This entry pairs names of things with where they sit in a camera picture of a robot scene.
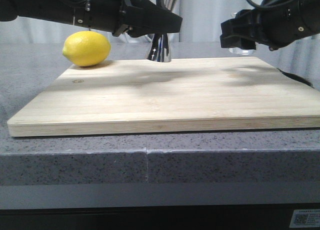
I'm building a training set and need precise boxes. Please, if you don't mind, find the clear glass beaker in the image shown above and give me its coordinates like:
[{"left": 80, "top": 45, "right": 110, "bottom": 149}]
[{"left": 228, "top": 9, "right": 256, "bottom": 56}]

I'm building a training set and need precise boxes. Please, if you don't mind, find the white QR code label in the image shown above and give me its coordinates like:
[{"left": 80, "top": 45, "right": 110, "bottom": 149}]
[{"left": 289, "top": 209, "right": 320, "bottom": 228}]

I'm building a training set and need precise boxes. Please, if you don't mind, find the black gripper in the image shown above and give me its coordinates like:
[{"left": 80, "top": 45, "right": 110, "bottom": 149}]
[
  {"left": 72, "top": 0, "right": 183, "bottom": 38},
  {"left": 220, "top": 0, "right": 320, "bottom": 50}
]

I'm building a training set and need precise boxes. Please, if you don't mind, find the grey curtain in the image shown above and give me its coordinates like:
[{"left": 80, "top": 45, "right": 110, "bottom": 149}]
[{"left": 0, "top": 0, "right": 320, "bottom": 44}]

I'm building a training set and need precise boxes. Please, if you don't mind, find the steel double jigger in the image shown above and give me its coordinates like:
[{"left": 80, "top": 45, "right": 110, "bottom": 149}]
[{"left": 146, "top": 0, "right": 177, "bottom": 63}]

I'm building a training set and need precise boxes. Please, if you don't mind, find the light wooden cutting board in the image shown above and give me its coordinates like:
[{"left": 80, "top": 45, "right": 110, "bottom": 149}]
[{"left": 7, "top": 57, "right": 320, "bottom": 137}]

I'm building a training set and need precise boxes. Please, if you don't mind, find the black cutting board handle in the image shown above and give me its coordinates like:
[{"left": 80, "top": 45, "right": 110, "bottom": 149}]
[{"left": 278, "top": 68, "right": 314, "bottom": 88}]

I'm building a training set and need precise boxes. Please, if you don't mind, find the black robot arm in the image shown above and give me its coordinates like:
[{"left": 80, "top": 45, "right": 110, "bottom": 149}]
[{"left": 0, "top": 0, "right": 183, "bottom": 38}]

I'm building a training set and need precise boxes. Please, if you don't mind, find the yellow lemon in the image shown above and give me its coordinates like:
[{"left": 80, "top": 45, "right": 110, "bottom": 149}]
[{"left": 62, "top": 31, "right": 111, "bottom": 67}]

